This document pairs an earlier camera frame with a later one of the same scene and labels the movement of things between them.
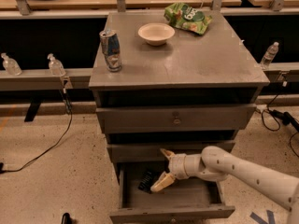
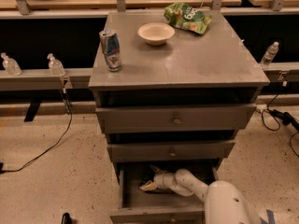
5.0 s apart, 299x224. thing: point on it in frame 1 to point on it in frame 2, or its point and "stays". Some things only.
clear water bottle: x=269 y=55 stays
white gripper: x=178 y=166 to x=161 y=180
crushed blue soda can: x=110 y=46 stays
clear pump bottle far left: x=11 y=65 stays
